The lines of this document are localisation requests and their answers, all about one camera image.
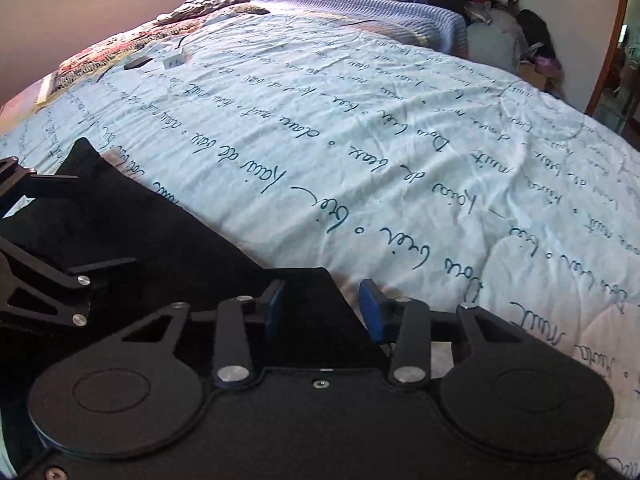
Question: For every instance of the wooden door frame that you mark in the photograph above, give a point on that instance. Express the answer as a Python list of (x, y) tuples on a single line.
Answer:
[(606, 67)]

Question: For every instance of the small dark flat object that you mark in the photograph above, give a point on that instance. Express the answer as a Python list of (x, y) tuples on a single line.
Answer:
[(137, 63)]

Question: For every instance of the white script-printed quilt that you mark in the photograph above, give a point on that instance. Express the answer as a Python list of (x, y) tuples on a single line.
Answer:
[(350, 160)]

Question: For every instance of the cardboard box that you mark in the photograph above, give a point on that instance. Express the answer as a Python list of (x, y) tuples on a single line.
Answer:
[(537, 77)]

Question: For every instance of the black backpack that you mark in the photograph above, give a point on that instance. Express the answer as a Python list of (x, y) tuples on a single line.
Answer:
[(537, 30)]

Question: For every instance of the purple cloth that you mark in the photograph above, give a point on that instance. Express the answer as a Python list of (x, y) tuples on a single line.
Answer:
[(547, 64)]

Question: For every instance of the black pants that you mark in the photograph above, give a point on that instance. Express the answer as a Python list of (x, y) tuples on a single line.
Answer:
[(165, 250)]

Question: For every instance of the patterned bedsheet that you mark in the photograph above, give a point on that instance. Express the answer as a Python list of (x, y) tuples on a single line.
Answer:
[(95, 55)]

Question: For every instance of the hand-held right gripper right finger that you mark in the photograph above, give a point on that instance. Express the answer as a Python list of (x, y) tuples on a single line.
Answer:
[(372, 310)]

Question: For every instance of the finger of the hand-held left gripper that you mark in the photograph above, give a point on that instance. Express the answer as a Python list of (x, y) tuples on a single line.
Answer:
[(20, 185), (45, 280)]

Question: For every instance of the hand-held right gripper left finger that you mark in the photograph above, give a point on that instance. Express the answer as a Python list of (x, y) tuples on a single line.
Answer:
[(235, 340)]

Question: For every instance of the blue knit blanket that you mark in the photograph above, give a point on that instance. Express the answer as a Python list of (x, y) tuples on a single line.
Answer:
[(375, 15)]

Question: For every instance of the grey striped cloth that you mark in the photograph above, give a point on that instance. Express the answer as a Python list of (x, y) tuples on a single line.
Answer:
[(200, 8)]

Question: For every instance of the small white card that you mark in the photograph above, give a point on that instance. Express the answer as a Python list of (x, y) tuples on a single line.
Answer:
[(176, 59)]

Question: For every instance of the grey cloth bundle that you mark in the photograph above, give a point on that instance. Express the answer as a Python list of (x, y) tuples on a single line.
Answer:
[(492, 40)]

